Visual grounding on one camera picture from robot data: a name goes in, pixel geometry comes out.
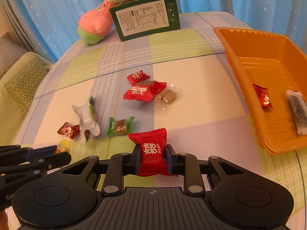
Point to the yellow candy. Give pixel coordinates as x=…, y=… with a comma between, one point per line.
x=64, y=146

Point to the light green sofa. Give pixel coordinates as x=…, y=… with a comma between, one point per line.
x=9, y=115

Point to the white and green snack packet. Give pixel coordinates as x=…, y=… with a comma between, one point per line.
x=86, y=118

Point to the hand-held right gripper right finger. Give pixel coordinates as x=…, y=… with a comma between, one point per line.
x=169, y=160

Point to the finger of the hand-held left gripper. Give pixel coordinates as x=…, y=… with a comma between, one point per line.
x=55, y=160
x=42, y=151

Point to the green cardboard box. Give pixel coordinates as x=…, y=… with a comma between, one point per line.
x=144, y=16

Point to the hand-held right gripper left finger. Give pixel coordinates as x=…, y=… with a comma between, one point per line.
x=137, y=159

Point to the green zigzag cushion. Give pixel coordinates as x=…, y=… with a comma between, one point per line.
x=26, y=83

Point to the plaid tablecloth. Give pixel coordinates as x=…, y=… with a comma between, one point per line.
x=191, y=88

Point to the red patterned wrapped candy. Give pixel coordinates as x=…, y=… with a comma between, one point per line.
x=68, y=130

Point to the grey curtain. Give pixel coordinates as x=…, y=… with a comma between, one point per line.
x=12, y=19

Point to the clear wrapped brown candy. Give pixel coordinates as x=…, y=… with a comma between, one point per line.
x=168, y=96

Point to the large red labelled candy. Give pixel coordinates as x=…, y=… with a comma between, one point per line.
x=141, y=92

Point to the small red wrapped candy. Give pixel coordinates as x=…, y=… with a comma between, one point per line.
x=138, y=77

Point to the shiny red foil candy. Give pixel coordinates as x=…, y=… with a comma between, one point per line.
x=263, y=97

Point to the white and black snack packet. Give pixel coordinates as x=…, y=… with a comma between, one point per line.
x=297, y=110

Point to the green brown candy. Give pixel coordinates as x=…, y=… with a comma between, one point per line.
x=120, y=126

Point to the pink and green plush toy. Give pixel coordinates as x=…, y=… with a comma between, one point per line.
x=97, y=21

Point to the plain red candy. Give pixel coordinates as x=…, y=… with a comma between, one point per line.
x=151, y=152

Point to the blue star curtain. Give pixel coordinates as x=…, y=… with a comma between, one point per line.
x=60, y=16

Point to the orange plastic tray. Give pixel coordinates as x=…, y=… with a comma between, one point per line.
x=249, y=60

